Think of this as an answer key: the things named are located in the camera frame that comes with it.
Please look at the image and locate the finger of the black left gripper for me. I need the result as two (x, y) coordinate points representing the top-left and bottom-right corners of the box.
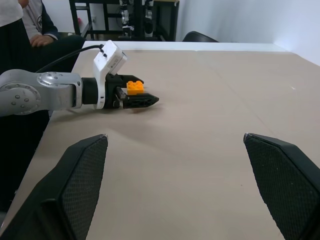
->
(121, 74), (146, 87)
(122, 92), (160, 110)

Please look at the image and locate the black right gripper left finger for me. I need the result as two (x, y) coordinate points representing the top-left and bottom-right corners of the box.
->
(0, 133), (109, 240)

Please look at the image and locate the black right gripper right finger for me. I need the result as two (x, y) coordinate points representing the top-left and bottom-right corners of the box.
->
(243, 132), (320, 240)

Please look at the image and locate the orange toy building brick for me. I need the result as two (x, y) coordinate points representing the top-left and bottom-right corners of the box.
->
(126, 80), (146, 96)

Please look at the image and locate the seated person's bare hand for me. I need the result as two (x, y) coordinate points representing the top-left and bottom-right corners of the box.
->
(29, 33), (57, 48)

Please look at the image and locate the beige table cover mat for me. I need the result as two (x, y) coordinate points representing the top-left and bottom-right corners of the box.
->
(0, 48), (320, 240)

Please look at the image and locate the black and white background robot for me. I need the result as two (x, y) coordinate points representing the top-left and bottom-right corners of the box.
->
(118, 0), (155, 39)

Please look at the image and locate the seated person in dark jacket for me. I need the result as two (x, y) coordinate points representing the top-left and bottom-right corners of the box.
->
(22, 0), (87, 74)

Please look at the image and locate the black metal shelf rack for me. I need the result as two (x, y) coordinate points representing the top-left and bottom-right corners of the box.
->
(68, 0), (180, 42)

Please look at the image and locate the black chair back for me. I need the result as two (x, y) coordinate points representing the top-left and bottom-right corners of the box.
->
(182, 30), (220, 43)

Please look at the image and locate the person in white top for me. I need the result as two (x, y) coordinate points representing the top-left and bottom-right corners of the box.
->
(0, 0), (35, 76)

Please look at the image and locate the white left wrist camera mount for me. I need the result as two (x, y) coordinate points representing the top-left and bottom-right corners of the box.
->
(92, 40), (129, 110)

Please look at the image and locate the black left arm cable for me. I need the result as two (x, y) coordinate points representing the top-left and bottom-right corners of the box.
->
(34, 44), (105, 75)

